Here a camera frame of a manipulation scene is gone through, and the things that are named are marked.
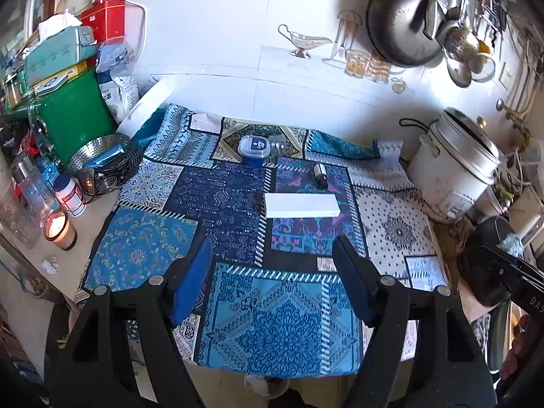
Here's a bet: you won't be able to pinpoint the black wok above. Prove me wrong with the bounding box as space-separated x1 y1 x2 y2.
366 0 447 68

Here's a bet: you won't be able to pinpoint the lit glass candle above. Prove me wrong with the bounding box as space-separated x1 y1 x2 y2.
44 210 78 251

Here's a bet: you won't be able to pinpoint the small metal ladle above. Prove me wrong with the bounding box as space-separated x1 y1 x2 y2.
446 57 473 88

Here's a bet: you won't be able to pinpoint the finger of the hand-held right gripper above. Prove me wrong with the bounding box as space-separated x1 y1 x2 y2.
482 243 544 292

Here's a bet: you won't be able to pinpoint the red tin box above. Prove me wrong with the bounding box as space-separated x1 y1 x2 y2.
81 0 126 45

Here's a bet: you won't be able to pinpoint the small glass jar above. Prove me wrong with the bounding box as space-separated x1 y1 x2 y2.
268 135 292 156

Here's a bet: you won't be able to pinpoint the white rice cooker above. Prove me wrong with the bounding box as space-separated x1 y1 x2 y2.
406 108 502 222

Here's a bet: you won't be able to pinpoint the white wall socket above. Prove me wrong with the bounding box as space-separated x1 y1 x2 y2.
497 63 513 91

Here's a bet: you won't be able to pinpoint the metal faucet pipes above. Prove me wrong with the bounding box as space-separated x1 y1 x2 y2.
495 98 532 145

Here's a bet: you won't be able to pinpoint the yellow flat box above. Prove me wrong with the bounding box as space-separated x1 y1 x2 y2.
34 62 88 94

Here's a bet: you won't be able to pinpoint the blue lidded plastic container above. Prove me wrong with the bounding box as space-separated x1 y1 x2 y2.
238 135 270 167

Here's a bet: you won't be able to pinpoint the white cardboard box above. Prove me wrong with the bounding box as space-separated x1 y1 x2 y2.
263 192 341 218

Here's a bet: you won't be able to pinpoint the gravy boat wall sticker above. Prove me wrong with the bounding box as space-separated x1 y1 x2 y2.
278 24 333 58

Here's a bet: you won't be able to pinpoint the person's right hand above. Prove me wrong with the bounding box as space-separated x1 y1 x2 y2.
499 314 537 385

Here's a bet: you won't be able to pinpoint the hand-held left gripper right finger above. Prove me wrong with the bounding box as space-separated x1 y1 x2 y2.
331 235 498 408

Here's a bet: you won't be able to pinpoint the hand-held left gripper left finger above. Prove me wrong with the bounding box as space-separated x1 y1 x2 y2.
47 238 213 408

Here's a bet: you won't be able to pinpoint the white round basin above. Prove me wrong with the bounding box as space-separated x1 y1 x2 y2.
116 77 175 139

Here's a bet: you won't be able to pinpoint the clear blue label bottle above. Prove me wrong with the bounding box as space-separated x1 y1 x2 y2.
11 153 58 217

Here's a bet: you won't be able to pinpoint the white pill bottle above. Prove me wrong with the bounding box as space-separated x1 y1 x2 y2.
53 173 86 217

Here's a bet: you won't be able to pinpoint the green kitchen appliance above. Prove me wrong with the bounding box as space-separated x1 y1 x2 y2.
28 62 117 168

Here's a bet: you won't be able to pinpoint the metal steamer basket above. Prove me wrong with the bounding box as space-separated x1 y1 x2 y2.
68 134 145 196

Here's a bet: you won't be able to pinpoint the wire mesh strainer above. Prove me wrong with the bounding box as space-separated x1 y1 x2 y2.
467 49 496 83

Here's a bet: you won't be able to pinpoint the glass cups wall sticker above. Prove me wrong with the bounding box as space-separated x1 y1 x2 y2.
322 10 406 94

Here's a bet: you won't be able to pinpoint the white powder bag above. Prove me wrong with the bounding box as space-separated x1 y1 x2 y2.
96 42 140 122

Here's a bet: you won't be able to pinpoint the white cable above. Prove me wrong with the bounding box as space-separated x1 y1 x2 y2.
108 0 147 60

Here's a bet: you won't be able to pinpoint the crocheted pot cloth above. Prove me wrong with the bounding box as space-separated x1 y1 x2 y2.
497 232 528 258

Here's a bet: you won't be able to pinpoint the clear glass tumbler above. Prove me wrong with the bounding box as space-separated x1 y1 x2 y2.
0 195 39 249

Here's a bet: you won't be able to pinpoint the blue patchwork tablecloth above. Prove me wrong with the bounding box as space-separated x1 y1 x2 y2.
76 102 451 379

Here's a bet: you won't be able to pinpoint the teal tissue box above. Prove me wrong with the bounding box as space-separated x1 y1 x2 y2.
25 25 96 86

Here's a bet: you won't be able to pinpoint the black pot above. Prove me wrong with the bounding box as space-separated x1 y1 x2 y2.
457 215 528 307

